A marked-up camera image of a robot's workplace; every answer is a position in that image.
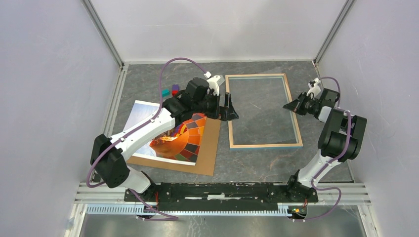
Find wooden picture frame teal edge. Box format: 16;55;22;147
225;73;303;151

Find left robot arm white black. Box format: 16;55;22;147
86;78;239;201

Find brown cardboard backing board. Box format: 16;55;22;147
127;118;221;176

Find colourful balloon photo print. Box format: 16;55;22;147
133;113;207;166

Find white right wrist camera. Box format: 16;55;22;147
307;78;322;97

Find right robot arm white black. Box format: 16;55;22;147
283;89;367;202

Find teal wooden block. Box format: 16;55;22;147
162;89;171;97

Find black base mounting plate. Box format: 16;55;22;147
139;182;319;211

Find aluminium rail base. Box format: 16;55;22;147
74;183;372;217

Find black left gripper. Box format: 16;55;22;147
193;91;238;121

